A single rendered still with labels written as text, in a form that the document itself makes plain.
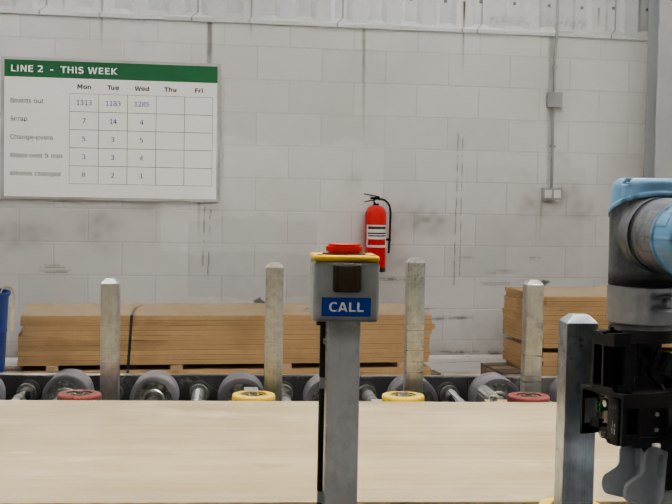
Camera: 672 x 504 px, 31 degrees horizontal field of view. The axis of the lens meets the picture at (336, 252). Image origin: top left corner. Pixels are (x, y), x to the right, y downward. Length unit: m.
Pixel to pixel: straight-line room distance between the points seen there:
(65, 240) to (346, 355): 7.08
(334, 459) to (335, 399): 0.06
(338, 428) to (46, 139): 7.08
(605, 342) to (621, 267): 0.08
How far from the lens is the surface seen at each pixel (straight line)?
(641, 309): 1.25
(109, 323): 2.40
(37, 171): 8.31
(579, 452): 1.37
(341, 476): 1.33
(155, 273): 8.34
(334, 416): 1.31
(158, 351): 7.08
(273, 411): 2.14
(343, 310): 1.28
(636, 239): 1.21
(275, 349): 2.40
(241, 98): 8.38
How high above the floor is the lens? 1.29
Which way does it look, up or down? 3 degrees down
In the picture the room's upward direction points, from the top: 1 degrees clockwise
